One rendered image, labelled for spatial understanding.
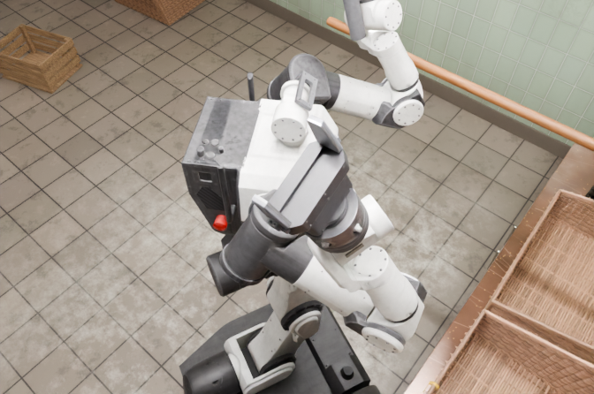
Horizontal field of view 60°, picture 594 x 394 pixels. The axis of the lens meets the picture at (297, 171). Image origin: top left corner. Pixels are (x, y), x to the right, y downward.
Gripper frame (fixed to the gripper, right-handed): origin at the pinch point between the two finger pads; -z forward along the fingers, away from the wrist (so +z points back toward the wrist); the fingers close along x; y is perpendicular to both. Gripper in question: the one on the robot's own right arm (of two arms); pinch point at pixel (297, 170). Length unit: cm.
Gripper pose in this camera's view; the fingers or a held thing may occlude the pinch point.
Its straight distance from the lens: 58.4
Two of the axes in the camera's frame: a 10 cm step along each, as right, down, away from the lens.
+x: 5.6, -8.1, 1.8
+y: 7.6, 4.1, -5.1
